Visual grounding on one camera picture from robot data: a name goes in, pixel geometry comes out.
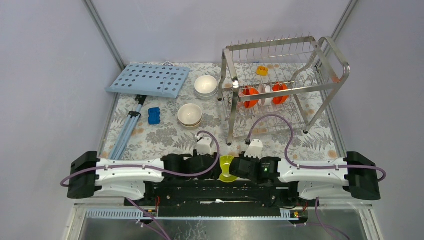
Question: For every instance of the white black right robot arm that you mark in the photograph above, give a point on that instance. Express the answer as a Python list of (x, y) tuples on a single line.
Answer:
[(354, 174)]

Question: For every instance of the blue toy block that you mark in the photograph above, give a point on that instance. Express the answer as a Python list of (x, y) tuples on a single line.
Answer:
[(154, 116)]

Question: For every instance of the floral table mat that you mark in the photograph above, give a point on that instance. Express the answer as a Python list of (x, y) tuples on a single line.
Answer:
[(279, 127)]

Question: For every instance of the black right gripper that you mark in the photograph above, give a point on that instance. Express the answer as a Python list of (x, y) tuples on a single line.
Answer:
[(247, 158)]

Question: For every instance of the small yellow cup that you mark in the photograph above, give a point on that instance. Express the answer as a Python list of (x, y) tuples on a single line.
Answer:
[(262, 71)]

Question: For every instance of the blue perforated tray stand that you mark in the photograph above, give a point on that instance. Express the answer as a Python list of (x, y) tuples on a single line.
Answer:
[(144, 80)]

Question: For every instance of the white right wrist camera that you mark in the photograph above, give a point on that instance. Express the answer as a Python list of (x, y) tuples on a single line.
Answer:
[(254, 149)]

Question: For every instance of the white slotted cable duct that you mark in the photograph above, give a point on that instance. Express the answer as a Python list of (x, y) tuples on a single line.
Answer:
[(136, 214)]

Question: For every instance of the white bowl front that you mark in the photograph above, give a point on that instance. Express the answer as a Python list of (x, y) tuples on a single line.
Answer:
[(206, 96)]

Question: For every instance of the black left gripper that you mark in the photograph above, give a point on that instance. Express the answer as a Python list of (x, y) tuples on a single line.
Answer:
[(214, 174)]

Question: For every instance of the lime green bowl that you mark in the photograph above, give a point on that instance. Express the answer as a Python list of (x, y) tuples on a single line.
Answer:
[(225, 163)]

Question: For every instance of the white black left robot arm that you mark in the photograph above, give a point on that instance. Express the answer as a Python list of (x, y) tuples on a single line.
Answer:
[(93, 176)]

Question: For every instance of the stainless steel dish rack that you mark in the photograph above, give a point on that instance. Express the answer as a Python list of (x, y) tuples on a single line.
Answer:
[(310, 70)]

